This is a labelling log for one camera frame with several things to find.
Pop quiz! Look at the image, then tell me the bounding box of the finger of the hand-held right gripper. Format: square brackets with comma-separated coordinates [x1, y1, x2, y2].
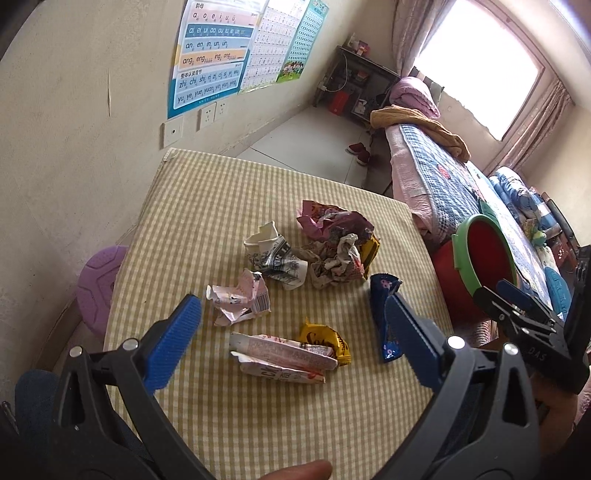
[495, 279, 563, 325]
[472, 286, 560, 343]

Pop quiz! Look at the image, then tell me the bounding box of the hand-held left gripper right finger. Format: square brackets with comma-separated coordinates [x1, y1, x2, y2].
[373, 293, 542, 480]

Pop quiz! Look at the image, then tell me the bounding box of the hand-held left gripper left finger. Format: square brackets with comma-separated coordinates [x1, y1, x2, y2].
[50, 294, 214, 480]

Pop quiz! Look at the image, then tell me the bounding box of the dark blue flowered packet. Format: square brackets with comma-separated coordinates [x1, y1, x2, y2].
[369, 272, 403, 364]

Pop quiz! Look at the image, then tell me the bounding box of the red bucket with green rim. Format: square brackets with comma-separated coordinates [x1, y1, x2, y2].
[431, 213, 521, 325]

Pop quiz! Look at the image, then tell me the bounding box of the pink white wrapper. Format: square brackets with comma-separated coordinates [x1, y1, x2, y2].
[206, 268, 271, 328]

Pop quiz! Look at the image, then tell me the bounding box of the yellow wrapper with dark script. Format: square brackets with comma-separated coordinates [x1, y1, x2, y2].
[299, 322, 352, 366]

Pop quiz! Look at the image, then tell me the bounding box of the yellow snack packet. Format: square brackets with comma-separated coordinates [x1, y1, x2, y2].
[359, 234, 382, 278]

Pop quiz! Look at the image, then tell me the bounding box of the white pink cardboard box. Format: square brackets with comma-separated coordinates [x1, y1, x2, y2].
[229, 332, 339, 385]

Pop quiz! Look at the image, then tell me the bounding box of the brown paper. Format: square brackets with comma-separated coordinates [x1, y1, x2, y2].
[293, 233, 370, 290]

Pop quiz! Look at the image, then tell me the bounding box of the white printed wrapper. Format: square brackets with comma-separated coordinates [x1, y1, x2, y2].
[244, 220, 308, 291]

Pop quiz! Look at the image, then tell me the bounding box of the pink purple snack bag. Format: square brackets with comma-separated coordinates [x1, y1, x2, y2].
[297, 200, 376, 241]

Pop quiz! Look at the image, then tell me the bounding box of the person's right hand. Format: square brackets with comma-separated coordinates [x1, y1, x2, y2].
[536, 381, 580, 441]

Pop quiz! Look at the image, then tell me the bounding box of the person's left hand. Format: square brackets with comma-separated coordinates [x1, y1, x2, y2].
[255, 460, 334, 480]

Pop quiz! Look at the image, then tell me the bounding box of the dark wooden headboard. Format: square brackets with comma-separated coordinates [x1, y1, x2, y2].
[542, 193, 581, 278]

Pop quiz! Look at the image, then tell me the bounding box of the purple plastic stool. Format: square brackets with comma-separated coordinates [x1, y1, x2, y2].
[76, 245, 130, 339]

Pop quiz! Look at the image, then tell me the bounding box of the folded blue checked quilt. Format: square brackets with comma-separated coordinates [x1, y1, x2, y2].
[488, 167, 560, 232]

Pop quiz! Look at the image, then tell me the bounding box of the checked yellow tablecloth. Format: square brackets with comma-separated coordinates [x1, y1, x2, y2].
[103, 147, 456, 480]

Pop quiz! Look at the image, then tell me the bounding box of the bed with blue patchwork quilt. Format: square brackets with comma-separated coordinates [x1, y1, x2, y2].
[382, 122, 579, 325]

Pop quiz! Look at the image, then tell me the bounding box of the person's leg in blue jeans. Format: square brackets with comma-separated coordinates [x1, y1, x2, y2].
[14, 368, 62, 445]

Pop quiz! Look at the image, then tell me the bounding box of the pink patterned curtain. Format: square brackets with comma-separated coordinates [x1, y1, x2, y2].
[392, 0, 456, 80]
[498, 78, 576, 175]

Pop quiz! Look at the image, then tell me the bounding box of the yellow blanket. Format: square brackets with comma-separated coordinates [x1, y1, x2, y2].
[370, 104, 472, 163]

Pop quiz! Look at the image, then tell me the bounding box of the rolled pink quilt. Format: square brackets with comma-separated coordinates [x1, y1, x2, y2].
[390, 76, 443, 119]

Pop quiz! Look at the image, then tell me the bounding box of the bright window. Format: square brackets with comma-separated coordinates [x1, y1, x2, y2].
[413, 0, 546, 142]

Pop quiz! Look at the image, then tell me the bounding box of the red box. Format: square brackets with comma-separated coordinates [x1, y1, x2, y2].
[328, 89, 351, 116]

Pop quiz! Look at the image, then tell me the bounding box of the dark wooden desk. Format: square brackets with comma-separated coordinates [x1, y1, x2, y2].
[313, 45, 401, 128]

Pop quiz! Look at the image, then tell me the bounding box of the white wall plate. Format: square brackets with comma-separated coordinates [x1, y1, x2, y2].
[161, 115, 184, 150]

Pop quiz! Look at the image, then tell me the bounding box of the blue-bordered letter wall poster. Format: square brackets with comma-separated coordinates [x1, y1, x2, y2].
[167, 0, 269, 120]

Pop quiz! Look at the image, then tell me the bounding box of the white chart wall poster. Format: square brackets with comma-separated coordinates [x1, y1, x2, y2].
[237, 0, 312, 96]

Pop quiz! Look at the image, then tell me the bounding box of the green number wall poster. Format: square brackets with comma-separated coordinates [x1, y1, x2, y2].
[276, 0, 330, 85]

